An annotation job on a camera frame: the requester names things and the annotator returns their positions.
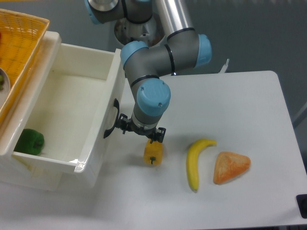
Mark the black device at table edge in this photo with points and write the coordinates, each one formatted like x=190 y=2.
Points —
x=302 y=204

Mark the white top drawer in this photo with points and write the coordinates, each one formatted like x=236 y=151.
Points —
x=73 y=110

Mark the white drawer cabinet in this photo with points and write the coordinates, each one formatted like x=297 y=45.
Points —
x=12 y=168

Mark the orange triangular bread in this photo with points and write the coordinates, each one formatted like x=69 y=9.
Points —
x=230 y=165

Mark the yellow woven basket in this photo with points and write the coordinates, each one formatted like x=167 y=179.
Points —
x=21 y=37

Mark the yellow banana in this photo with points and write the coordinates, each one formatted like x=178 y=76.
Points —
x=192 y=161

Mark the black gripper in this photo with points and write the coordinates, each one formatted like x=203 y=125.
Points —
x=128 y=125

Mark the green bell pepper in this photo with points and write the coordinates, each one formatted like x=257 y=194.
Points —
x=30 y=142

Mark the white plate with grapes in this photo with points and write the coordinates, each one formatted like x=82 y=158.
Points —
x=5 y=87

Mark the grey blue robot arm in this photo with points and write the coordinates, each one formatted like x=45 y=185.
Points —
x=144 y=66

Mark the yellow bell pepper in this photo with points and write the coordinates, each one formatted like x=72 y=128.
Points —
x=153 y=153

